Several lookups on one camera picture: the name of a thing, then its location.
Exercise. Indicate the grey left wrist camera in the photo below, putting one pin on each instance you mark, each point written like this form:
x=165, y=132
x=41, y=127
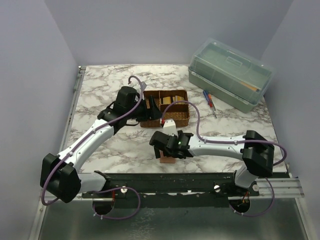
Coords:
x=144, y=85

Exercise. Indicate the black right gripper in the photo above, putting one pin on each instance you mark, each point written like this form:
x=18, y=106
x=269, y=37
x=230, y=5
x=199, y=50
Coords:
x=157, y=153

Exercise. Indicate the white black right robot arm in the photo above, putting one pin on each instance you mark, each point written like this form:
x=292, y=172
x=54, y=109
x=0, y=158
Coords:
x=251, y=148

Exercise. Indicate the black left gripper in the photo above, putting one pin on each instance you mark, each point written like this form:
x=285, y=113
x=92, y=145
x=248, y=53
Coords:
x=155, y=113

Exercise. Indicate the aluminium extrusion frame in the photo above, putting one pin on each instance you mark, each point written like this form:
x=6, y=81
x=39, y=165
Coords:
x=148, y=159

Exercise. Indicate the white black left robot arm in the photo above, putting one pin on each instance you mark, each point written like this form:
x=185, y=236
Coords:
x=59, y=173

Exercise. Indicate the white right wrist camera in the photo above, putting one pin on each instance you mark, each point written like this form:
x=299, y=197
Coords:
x=169, y=127

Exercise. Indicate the clear lidded green toolbox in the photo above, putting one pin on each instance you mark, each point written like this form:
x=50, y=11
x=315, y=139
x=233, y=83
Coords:
x=230, y=75

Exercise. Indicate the gold vip card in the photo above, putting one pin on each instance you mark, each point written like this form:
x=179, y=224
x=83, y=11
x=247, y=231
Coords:
x=178, y=98
x=167, y=100

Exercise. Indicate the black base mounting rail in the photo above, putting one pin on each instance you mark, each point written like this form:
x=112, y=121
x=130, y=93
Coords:
x=168, y=190

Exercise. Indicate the blue red handled screwdriver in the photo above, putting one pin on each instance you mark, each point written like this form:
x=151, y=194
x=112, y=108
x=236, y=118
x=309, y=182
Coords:
x=205, y=93

